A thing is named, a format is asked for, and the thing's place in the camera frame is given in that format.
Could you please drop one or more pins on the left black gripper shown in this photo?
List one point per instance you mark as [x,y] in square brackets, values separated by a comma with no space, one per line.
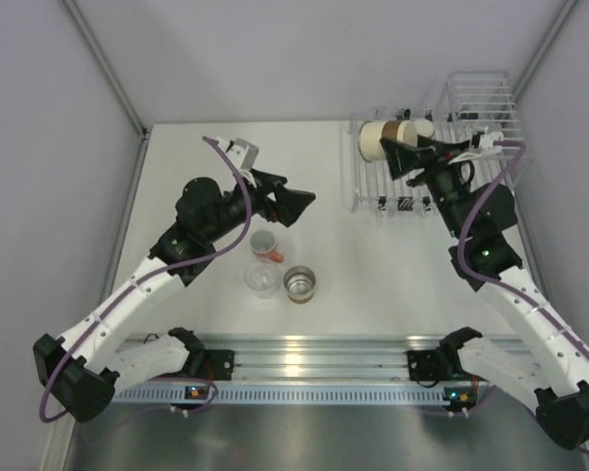
[289,203]

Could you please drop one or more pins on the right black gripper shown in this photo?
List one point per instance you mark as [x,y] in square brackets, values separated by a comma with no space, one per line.
[403,159]

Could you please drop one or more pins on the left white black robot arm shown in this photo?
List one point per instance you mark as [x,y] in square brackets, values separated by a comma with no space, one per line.
[83,369]

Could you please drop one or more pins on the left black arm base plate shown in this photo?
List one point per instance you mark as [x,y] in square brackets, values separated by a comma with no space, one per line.
[217,365]

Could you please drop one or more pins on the grey slotted cable duct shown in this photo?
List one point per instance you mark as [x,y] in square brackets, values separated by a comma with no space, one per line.
[229,393]

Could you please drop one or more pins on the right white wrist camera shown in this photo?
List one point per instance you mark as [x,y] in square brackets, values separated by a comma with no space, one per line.
[487,142]

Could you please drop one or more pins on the white wire dish rack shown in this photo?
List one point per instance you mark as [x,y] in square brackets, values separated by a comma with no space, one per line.
[470,101]

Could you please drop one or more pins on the clear plastic cup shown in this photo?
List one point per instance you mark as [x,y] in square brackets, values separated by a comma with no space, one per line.
[380,113]
[262,278]

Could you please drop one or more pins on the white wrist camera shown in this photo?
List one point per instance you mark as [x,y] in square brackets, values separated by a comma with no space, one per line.
[487,142]
[242,153]

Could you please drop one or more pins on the steel cup brown band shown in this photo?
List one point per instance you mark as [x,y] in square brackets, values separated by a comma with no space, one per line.
[371,133]
[299,283]
[424,128]

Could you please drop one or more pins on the orange white ceramic mug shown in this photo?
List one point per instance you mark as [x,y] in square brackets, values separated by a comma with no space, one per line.
[263,244]

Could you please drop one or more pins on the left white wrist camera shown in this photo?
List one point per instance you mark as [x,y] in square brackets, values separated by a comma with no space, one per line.
[242,153]

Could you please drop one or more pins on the aluminium mounting rail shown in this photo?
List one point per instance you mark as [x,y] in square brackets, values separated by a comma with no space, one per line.
[269,359]

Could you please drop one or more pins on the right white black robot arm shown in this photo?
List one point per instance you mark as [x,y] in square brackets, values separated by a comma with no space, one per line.
[555,383]

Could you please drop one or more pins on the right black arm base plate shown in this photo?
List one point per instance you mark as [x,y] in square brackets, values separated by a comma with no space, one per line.
[425,367]

